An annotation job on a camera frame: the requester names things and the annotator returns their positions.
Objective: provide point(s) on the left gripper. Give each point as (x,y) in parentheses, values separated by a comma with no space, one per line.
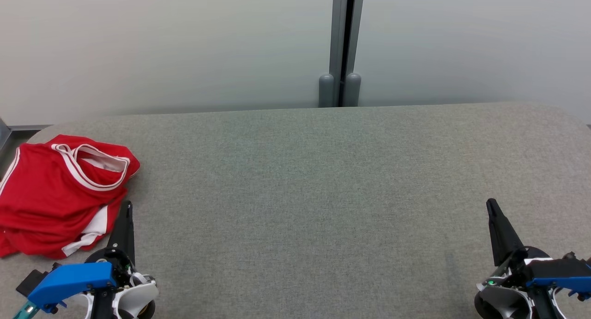
(138,296)

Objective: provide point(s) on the teal left camera connector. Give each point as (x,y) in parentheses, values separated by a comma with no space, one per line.
(24,310)

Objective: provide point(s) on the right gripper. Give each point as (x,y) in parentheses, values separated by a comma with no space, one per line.
(503,300)

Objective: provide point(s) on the red shorts with white panels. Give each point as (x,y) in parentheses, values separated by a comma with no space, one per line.
(37,238)

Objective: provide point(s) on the red basketball jersey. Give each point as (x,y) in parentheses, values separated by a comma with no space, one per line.
(46,180)

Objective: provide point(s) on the grey post with black slot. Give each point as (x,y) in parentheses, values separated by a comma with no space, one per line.
(341,42)

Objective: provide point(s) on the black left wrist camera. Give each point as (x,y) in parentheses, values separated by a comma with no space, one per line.
(31,282)

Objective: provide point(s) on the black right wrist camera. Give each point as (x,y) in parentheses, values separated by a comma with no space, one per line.
(558,267)

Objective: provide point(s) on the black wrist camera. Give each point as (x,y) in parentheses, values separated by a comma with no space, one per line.
(31,282)
(558,267)

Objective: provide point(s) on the grey metal frame post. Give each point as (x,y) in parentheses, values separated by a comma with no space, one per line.
(3,134)

